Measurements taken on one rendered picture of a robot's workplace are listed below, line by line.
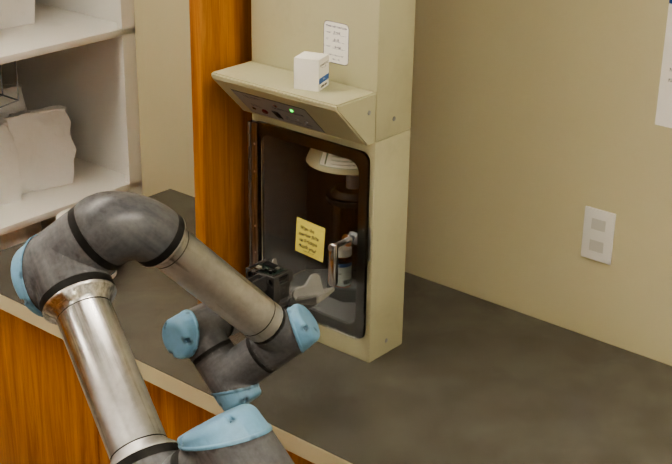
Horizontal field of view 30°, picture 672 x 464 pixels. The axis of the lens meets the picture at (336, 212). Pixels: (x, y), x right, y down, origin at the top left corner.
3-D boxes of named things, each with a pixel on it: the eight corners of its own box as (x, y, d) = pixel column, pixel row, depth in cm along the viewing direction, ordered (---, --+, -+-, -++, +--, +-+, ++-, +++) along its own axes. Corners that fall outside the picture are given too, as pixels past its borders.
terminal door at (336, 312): (255, 296, 270) (253, 118, 255) (365, 341, 252) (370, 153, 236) (252, 297, 269) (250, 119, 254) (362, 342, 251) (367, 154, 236)
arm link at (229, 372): (269, 385, 210) (235, 330, 212) (218, 420, 213) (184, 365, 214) (285, 379, 217) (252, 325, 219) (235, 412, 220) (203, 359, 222)
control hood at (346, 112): (250, 108, 255) (250, 60, 251) (376, 143, 235) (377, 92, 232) (210, 121, 246) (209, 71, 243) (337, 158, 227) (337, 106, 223)
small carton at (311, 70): (304, 81, 237) (304, 50, 235) (328, 85, 236) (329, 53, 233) (293, 88, 233) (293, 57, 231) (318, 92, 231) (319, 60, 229)
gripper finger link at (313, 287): (340, 271, 232) (294, 279, 229) (340, 300, 235) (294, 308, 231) (334, 265, 235) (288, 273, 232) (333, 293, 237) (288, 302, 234)
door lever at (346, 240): (352, 279, 248) (342, 276, 250) (353, 235, 245) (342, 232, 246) (334, 288, 244) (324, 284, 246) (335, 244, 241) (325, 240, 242)
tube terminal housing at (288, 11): (327, 278, 290) (332, -57, 261) (441, 321, 271) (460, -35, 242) (253, 315, 272) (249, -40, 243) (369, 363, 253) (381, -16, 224)
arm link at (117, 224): (125, 147, 188) (317, 307, 218) (71, 189, 191) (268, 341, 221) (132, 195, 180) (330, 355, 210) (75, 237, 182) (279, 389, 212)
